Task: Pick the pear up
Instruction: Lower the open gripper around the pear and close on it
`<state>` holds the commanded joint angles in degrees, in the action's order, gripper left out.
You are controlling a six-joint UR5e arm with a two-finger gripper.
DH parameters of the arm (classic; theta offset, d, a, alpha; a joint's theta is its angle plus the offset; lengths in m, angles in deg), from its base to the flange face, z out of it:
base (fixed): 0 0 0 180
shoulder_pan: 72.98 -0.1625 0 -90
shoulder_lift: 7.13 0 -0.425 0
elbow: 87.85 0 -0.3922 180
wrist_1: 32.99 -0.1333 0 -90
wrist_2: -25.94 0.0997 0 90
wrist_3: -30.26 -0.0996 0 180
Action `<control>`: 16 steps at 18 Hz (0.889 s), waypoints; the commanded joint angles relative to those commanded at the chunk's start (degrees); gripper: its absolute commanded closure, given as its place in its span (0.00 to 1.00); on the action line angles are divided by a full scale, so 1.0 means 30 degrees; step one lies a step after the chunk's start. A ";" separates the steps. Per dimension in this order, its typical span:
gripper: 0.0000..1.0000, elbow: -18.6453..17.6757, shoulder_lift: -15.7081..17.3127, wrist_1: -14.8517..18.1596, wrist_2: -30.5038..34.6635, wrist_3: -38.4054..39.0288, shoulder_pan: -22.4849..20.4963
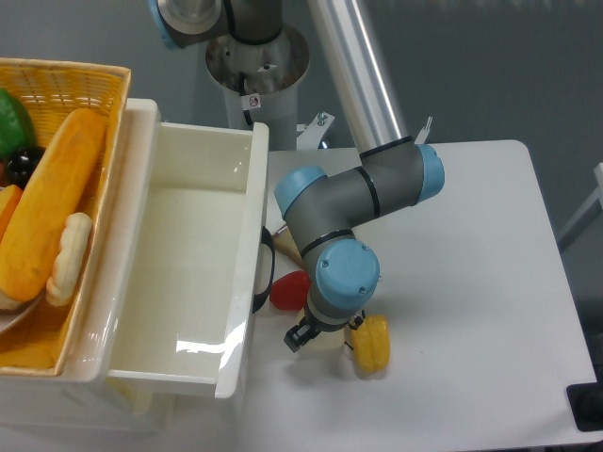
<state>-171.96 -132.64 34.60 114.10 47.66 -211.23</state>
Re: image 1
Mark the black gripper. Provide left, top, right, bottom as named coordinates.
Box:
left=284, top=310, right=366, bottom=352

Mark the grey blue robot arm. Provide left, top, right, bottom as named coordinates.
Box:
left=149, top=1, right=445, bottom=350

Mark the red bell pepper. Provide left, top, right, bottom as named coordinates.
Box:
left=269, top=270, right=311, bottom=312

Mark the yellow bell pepper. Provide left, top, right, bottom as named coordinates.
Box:
left=350, top=315, right=390, bottom=374

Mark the bread slice in plastic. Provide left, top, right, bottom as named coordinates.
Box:
left=272, top=224, right=306, bottom=270

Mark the white plastic drawer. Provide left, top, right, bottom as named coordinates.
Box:
left=63, top=99, right=269, bottom=398

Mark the cream croissant pastry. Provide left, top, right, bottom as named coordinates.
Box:
left=45, top=212, right=92, bottom=307

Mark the yellow wicker basket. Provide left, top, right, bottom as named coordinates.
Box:
left=1, top=58, right=131, bottom=377

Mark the orange baguette loaf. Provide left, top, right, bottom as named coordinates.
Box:
left=1, top=108, right=106, bottom=311

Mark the white plate in basket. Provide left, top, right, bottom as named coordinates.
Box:
left=0, top=295, right=43, bottom=333

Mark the black device at edge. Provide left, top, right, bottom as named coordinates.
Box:
left=566, top=382, right=602, bottom=432

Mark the orange food piece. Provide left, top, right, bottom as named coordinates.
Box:
left=0, top=185, right=23, bottom=240

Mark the white furniture leg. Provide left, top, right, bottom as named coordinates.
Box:
left=557, top=163, right=602, bottom=253

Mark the black round fruit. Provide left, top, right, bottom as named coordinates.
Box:
left=5, top=146, right=45, bottom=189

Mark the green bell pepper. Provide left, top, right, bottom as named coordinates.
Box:
left=0, top=89, right=37, bottom=161

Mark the black drawer handle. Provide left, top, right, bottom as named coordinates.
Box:
left=252, top=227, right=276, bottom=313

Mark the metal mounting bracket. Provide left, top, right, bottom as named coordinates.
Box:
left=296, top=111, right=335, bottom=151

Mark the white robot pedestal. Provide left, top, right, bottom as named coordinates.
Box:
left=205, top=24, right=310, bottom=151

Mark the white cabinet frame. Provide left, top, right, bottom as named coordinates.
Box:
left=1, top=369, right=246, bottom=432

